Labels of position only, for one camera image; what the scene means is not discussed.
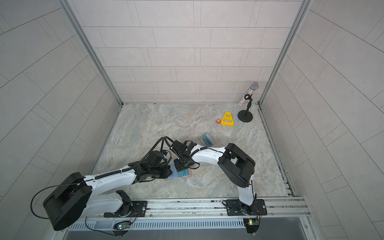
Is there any pink leather card holder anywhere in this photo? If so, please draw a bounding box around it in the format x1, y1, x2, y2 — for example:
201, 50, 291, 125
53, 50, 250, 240
166, 162, 192, 181

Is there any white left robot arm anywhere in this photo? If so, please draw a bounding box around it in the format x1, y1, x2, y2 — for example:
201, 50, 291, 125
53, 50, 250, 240
43, 150, 172, 231

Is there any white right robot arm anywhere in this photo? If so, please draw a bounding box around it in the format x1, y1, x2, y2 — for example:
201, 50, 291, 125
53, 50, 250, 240
169, 141, 260, 216

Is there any yellow triangular cone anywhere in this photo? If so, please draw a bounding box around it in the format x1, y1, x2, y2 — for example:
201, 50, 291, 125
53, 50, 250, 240
221, 112, 235, 127

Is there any left green circuit board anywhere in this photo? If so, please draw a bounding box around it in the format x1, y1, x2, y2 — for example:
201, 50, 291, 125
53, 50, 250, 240
113, 221, 131, 231

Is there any black microphone stand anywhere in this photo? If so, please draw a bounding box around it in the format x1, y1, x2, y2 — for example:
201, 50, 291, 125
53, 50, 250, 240
238, 94, 253, 123

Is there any right circuit board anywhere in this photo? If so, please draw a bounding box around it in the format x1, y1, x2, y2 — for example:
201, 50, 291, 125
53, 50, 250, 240
243, 219, 260, 234

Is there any glittery silver microphone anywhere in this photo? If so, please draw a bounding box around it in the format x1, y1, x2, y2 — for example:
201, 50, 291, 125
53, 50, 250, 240
239, 82, 259, 106

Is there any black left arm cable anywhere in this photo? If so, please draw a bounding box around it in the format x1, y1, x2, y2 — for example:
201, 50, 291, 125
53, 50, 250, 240
29, 136, 175, 236

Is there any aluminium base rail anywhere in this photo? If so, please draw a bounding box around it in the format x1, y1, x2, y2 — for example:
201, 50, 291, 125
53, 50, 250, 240
56, 196, 311, 223

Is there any aluminium corner post right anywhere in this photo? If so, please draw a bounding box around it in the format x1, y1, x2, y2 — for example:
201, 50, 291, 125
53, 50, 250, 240
259, 0, 312, 107

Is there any aluminium corner post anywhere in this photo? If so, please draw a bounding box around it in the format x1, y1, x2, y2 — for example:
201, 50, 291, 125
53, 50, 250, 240
58, 0, 124, 107
259, 0, 312, 107

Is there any aluminium corner post left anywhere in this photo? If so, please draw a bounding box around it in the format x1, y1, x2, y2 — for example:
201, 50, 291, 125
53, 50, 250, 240
58, 0, 124, 107

